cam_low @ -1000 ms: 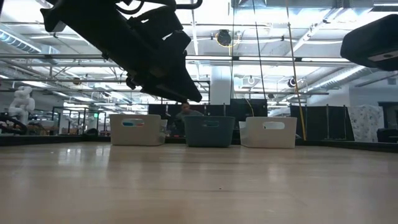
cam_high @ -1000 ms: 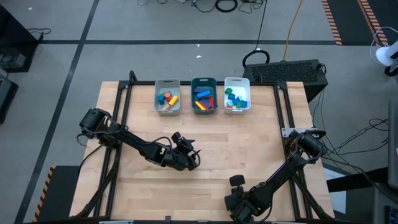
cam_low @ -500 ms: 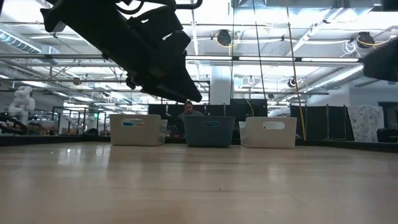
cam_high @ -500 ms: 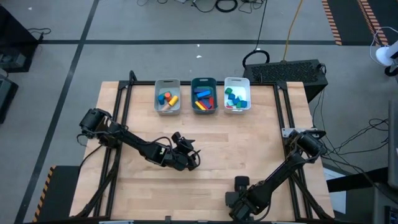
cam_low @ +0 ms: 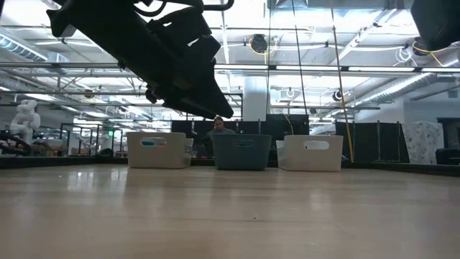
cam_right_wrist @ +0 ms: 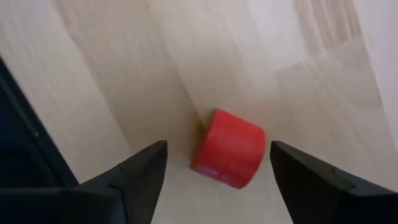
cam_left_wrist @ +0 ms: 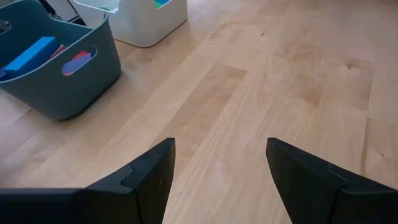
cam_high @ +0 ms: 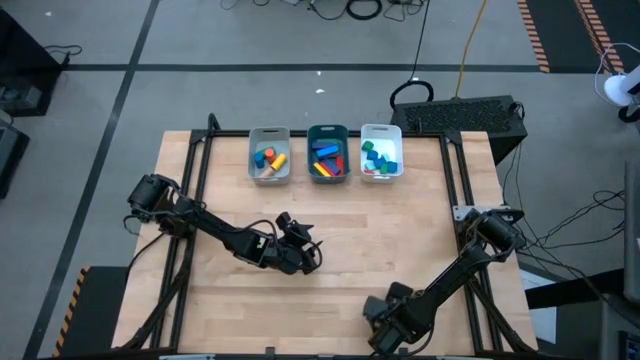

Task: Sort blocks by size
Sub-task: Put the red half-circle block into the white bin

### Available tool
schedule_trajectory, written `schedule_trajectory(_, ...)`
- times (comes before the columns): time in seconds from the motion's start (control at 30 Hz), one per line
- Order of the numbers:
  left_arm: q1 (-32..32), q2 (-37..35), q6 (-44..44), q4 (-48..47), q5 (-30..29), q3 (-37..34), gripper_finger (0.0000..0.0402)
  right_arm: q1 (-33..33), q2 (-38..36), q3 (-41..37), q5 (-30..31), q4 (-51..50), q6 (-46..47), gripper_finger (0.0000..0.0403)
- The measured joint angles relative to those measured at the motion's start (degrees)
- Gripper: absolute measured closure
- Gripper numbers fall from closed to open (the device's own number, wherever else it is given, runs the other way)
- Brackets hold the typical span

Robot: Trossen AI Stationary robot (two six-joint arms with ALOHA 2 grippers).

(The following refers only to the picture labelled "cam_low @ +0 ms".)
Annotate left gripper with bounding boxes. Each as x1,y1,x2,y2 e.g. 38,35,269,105
143,35,234,119

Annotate person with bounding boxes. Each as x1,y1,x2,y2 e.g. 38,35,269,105
202,115,237,159

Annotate white pillar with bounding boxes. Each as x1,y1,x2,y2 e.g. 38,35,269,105
244,76,269,122

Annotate light grey plastic bin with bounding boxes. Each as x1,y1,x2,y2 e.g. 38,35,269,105
126,132,192,170

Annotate teal plastic bin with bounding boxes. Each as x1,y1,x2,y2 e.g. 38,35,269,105
211,134,273,171

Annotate black low partition panels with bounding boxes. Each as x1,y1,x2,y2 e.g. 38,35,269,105
170,114,311,159

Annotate white plastic bin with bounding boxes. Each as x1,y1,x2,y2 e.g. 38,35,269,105
275,135,344,172

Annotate black partition with posts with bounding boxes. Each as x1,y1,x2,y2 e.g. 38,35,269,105
335,121,411,163

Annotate white patterned sheet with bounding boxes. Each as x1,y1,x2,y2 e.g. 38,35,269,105
401,121,446,165

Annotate dark box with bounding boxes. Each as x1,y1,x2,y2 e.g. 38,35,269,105
435,147,460,166

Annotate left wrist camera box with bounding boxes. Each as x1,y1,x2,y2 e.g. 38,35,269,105
149,6,211,44

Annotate black hanging cable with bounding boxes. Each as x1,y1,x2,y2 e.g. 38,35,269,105
291,0,309,117

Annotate yellow hanging cable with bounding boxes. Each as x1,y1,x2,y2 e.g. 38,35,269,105
329,0,355,163

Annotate black curved hose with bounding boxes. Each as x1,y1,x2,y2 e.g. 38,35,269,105
0,129,32,158

